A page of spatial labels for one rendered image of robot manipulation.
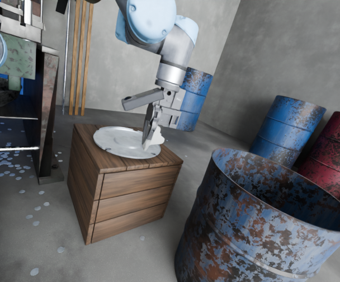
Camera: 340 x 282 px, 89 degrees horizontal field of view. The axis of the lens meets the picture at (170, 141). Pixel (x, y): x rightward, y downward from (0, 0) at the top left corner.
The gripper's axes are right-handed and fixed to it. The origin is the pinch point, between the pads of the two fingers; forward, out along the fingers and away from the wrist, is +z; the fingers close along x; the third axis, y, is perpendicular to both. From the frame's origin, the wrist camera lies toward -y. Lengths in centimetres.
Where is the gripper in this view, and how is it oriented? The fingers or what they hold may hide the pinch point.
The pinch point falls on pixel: (143, 146)
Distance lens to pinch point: 54.7
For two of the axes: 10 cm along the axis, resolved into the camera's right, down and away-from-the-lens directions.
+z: -3.0, 9.0, 3.3
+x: -3.1, -4.2, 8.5
